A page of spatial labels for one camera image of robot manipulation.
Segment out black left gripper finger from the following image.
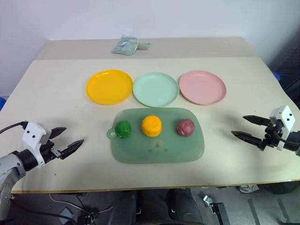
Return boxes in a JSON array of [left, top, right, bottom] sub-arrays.
[[50, 127, 67, 140], [60, 139, 84, 160]]

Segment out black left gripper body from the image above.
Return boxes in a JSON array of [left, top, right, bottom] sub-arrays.
[[41, 138, 63, 164]]

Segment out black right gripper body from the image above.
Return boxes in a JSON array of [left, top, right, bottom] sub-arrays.
[[257, 119, 284, 151]]

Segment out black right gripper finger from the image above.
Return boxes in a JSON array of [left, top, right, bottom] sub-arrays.
[[231, 130, 262, 148], [243, 115, 270, 127]]

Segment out green ball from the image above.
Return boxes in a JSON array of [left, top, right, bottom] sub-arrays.
[[114, 120, 132, 139]]

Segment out dark red ball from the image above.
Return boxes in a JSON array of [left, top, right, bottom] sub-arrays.
[[176, 118, 195, 137]]

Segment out pink plate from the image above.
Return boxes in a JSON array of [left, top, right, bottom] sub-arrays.
[[179, 70, 227, 106]]

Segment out yellow plate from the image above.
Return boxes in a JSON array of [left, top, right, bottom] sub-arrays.
[[86, 68, 134, 105]]

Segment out orange ball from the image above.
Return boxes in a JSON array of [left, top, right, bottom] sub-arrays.
[[141, 115, 163, 137]]

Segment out light green plate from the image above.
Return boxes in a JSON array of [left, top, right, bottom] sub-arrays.
[[133, 72, 180, 108]]

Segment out grey sneaker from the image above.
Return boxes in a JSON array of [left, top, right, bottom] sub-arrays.
[[239, 184, 260, 194]]

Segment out black chair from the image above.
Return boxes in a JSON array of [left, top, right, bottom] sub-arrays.
[[269, 37, 300, 104]]

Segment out translucent green cutting board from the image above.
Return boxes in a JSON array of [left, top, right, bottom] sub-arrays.
[[107, 107, 206, 165]]

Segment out dark rounded robot legs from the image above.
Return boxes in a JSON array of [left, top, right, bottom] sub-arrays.
[[106, 187, 204, 225]]

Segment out clear bag of green items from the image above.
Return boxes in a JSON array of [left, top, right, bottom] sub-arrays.
[[111, 33, 152, 56]]

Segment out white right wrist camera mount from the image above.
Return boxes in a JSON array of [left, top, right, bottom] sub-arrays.
[[269, 105, 295, 150]]

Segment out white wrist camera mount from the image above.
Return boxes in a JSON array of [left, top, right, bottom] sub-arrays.
[[269, 105, 295, 150], [22, 121, 48, 169]]

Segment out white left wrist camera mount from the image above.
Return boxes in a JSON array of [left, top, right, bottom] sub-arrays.
[[22, 121, 48, 169]]

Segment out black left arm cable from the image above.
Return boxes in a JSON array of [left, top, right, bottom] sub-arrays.
[[0, 120, 29, 135]]

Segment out floor cables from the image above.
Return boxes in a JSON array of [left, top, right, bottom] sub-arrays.
[[48, 192, 113, 225]]

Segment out black table frame bracket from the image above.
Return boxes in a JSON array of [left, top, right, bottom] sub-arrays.
[[202, 195, 232, 225]]

